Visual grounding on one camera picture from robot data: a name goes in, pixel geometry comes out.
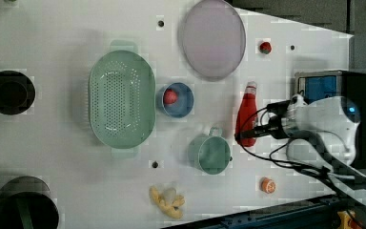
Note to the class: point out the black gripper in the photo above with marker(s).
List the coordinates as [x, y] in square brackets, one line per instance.
[275, 125]

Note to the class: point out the red plush ketchup bottle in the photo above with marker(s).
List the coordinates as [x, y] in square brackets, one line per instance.
[247, 117]

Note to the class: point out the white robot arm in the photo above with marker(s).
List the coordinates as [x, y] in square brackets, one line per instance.
[345, 180]

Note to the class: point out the lilac round plate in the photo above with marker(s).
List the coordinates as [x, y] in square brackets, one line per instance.
[213, 39]

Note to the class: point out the orange toy slice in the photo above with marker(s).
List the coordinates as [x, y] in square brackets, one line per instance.
[267, 185]

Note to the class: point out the blue bowl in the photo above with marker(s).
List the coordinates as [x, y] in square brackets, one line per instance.
[182, 106]

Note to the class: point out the red toy strawberry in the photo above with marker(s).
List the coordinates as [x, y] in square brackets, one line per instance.
[265, 47]

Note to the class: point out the silver toaster oven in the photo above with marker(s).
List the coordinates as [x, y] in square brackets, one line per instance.
[328, 111]

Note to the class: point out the green oval colander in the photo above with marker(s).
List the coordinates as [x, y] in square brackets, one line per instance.
[122, 99]

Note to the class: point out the yellow clamp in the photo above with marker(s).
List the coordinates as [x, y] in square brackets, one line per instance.
[347, 220]

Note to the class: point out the black cylindrical bin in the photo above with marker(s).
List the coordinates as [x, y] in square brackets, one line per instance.
[26, 203]

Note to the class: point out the black round container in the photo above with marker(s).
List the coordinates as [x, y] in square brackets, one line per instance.
[17, 93]

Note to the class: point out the green cup with handle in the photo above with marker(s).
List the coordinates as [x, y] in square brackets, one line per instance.
[210, 153]

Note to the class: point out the blue metal frame rail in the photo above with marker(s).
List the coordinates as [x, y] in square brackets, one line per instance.
[312, 213]

